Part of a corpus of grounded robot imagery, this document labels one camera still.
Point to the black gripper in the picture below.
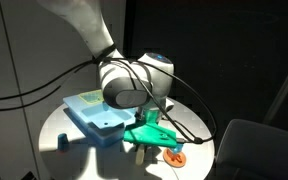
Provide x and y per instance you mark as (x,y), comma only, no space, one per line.
(140,145)

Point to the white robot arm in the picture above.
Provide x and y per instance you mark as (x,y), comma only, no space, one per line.
(117,80)

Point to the blue toy cup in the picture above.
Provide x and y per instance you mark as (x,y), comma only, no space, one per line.
(176,150)

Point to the orange toy saucer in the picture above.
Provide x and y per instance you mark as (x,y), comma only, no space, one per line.
(174,160)

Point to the blue toy sink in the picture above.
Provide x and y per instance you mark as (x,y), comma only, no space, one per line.
(97,116)

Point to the yellow-green dish rack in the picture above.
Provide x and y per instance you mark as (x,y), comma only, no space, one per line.
(90,97)

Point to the small blue cup orange base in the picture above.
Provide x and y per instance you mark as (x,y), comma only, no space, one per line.
(62,142)

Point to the grey chair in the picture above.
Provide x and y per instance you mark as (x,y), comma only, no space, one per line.
(260,150)

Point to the grey diagonal pole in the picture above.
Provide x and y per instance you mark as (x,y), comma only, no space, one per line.
(284,86)

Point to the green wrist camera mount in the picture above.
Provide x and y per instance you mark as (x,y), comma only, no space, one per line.
(150,133)

